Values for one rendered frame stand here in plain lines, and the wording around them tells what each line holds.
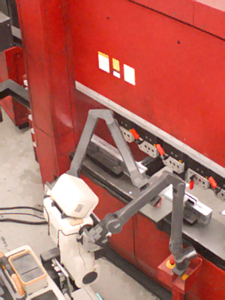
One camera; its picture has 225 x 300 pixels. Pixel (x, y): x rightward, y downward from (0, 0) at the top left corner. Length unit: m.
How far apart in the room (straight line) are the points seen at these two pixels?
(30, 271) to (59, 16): 1.49
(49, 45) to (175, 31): 0.93
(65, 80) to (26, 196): 1.61
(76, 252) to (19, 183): 2.00
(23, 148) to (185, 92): 2.79
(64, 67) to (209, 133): 1.09
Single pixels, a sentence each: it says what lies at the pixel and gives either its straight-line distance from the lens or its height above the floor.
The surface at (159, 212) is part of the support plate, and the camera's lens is 3.43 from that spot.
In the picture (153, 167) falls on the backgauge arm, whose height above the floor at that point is 0.80.
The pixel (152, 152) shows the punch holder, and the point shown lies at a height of 1.21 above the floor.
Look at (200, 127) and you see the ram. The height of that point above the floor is 1.57.
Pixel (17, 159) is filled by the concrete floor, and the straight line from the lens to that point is 5.47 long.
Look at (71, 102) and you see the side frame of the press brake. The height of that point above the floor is 1.25.
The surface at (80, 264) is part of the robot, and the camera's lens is 3.35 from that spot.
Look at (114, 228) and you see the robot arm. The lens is 3.01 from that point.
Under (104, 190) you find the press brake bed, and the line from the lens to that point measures 3.93.
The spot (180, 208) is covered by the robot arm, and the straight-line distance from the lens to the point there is 3.10.
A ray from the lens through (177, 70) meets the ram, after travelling 3.02.
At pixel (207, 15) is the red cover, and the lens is 2.70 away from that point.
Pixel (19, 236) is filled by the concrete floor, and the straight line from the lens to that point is 4.76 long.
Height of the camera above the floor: 3.44
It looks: 39 degrees down
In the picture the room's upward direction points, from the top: 4 degrees counter-clockwise
